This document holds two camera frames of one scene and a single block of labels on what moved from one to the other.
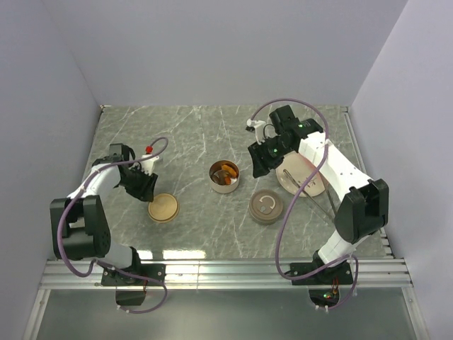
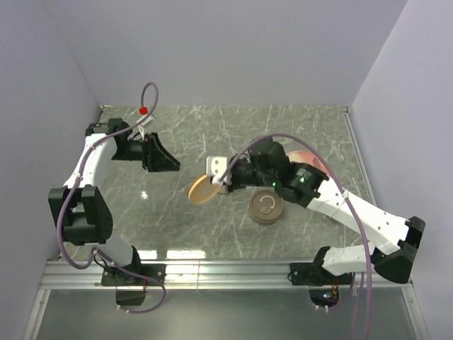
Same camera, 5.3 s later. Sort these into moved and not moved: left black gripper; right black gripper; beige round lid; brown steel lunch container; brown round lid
Moved: right black gripper; beige round lid; left black gripper
Not moved: brown steel lunch container; brown round lid
